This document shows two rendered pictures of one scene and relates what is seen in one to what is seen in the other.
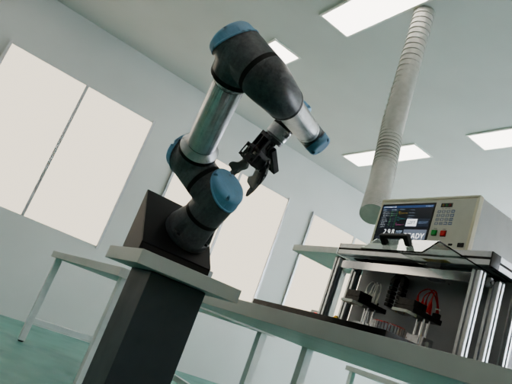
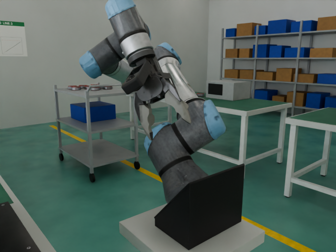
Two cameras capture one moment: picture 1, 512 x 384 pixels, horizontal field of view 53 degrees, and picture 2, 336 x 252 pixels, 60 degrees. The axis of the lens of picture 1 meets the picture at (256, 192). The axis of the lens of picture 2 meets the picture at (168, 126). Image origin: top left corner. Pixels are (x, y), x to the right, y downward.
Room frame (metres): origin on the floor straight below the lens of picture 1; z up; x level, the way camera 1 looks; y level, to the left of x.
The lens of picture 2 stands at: (2.33, -0.08, 1.25)
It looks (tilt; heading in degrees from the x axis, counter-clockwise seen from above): 13 degrees down; 168
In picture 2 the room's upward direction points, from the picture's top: straight up
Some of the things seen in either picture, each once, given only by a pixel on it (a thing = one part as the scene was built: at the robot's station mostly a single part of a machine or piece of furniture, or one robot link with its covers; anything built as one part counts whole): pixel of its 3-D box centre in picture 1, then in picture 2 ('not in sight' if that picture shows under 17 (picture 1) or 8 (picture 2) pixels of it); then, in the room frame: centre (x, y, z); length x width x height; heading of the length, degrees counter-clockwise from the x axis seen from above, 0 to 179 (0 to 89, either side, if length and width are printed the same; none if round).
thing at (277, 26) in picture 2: not in sight; (281, 27); (-3.72, 3.70, 1.92); 0.42 x 0.42 x 0.28; 30
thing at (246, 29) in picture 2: not in sight; (248, 30); (-4.47, 3.30, 1.93); 0.42 x 0.40 x 0.29; 31
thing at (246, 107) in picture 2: not in sight; (197, 123); (-1.45, 1.11, 0.37); 2.20 x 0.90 x 0.75; 29
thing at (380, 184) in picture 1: (400, 104); not in sight; (3.10, -0.71, 2.42); 0.43 x 0.31 x 1.79; 29
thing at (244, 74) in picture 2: not in sight; (251, 74); (-4.33, 3.37, 0.89); 0.42 x 0.40 x 0.22; 31
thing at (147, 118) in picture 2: (251, 182); (150, 121); (1.61, 0.03, 1.10); 0.06 x 0.03 x 0.09; 145
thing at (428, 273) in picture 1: (398, 270); not in sight; (1.75, -0.56, 1.03); 0.62 x 0.01 x 0.03; 29
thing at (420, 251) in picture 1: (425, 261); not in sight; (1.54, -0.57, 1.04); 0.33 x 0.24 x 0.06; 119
